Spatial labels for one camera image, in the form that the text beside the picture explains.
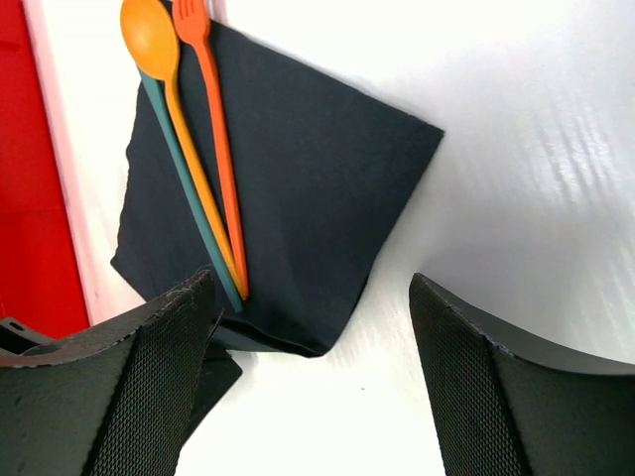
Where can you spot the yellow plastic spoon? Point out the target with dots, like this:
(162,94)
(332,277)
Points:
(150,35)

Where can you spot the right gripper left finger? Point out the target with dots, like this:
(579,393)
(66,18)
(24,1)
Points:
(114,399)

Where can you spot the orange plastic fork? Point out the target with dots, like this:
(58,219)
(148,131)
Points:
(193,27)

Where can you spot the red plastic tray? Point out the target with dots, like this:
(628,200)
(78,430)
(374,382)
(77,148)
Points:
(40,281)

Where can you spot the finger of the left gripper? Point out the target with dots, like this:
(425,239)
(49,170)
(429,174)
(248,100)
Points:
(218,373)

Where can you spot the black paper napkin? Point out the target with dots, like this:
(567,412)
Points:
(323,173)

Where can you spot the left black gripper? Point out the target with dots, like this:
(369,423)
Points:
(19,339)

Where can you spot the teal plastic knife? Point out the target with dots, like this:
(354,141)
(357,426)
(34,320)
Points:
(157,99)

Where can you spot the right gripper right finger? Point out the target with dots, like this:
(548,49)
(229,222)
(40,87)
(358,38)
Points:
(506,401)

